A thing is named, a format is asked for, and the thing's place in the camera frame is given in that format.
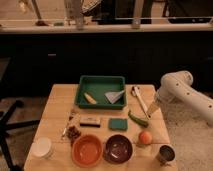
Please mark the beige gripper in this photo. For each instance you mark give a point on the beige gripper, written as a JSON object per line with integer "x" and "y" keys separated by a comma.
{"x": 154, "y": 106}

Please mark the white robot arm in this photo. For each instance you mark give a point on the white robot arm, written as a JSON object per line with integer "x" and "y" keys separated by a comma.
{"x": 178, "y": 85}

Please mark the purple bowl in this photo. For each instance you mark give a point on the purple bowl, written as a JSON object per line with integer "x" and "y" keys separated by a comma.
{"x": 118, "y": 149}

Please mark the wooden block brush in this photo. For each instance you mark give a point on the wooden block brush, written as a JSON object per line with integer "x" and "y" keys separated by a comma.
{"x": 90, "y": 121}

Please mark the orange bowl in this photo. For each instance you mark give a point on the orange bowl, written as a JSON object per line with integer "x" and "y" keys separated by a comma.
{"x": 87, "y": 151}

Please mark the green okra pod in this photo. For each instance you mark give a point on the green okra pod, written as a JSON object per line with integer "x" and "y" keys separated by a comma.
{"x": 137, "y": 120}

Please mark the orange fruit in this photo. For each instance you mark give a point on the orange fruit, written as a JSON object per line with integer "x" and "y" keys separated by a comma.
{"x": 145, "y": 138}

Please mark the teal square sponge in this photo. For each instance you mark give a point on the teal square sponge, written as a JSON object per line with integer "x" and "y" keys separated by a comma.
{"x": 118, "y": 124}

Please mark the metal cup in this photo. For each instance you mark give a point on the metal cup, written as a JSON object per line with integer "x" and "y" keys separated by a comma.
{"x": 165, "y": 154}

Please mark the green plastic tray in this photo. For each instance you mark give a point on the green plastic tray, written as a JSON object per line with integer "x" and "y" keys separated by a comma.
{"x": 97, "y": 86}

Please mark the yellow corn cob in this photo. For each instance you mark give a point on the yellow corn cob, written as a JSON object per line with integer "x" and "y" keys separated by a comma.
{"x": 90, "y": 99}

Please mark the dark red grape bunch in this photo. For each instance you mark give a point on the dark red grape bunch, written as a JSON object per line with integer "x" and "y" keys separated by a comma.
{"x": 73, "y": 133}

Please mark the black office chair base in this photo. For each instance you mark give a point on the black office chair base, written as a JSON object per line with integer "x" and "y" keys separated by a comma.
{"x": 5, "y": 126}

